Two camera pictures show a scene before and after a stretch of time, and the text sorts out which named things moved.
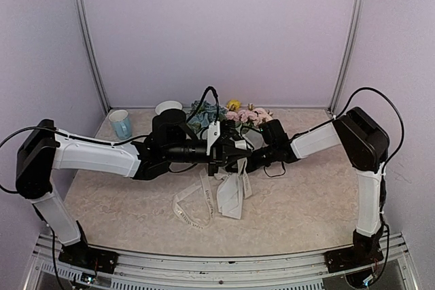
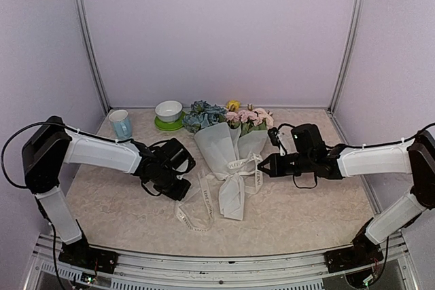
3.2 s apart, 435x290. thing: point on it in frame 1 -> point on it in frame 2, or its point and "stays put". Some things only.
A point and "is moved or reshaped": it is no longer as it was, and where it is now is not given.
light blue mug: (121, 123) stays put
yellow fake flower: (234, 104) stays put
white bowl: (166, 105) stays put
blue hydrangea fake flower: (204, 115) stays put
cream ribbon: (206, 186) is moved or reshaped
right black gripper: (250, 166) -> (276, 170)
